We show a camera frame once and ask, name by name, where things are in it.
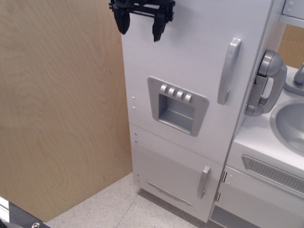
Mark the grey vent grille panel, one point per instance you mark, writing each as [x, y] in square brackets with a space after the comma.
[273, 173]

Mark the metal upper cabinet hinge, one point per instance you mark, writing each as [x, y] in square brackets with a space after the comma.
[224, 176]

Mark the white toy kitchen counter unit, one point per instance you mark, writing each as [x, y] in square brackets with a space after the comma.
[248, 200]

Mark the grey toy sink basin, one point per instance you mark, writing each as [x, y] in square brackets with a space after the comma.
[287, 124]

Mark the grey toy telephone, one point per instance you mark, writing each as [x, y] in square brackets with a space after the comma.
[268, 84]

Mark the white lower freezer door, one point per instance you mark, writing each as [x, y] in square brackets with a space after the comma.
[175, 169]

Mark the white fridge door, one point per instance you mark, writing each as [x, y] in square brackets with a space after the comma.
[190, 55]

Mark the grey lower door handle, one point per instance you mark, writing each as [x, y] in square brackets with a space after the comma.
[202, 181]

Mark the grey ice dispenser panel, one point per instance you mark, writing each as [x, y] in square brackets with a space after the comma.
[177, 107]

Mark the grey upper door handle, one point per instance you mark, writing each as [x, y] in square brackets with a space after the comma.
[229, 62]

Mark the metal lower cabinet hinge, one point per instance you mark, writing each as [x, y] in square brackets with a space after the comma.
[217, 196]

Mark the grey door handle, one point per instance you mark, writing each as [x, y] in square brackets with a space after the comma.
[229, 62]
[202, 181]

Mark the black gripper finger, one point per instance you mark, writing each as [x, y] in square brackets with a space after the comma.
[160, 21]
[123, 21]

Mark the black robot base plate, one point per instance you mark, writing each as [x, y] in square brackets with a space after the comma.
[11, 216]

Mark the plywood board panel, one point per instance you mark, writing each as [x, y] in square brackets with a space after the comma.
[64, 133]

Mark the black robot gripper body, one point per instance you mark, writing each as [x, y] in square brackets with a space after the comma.
[149, 8]

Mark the brown cardboard box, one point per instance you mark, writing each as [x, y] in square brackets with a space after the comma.
[291, 47]

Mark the metal cabinet hinge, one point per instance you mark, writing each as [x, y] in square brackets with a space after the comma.
[217, 196]
[224, 176]

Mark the grey toy faucet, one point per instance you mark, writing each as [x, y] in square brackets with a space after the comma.
[294, 82]

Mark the white toy fridge cabinet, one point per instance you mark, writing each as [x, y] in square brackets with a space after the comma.
[270, 39]

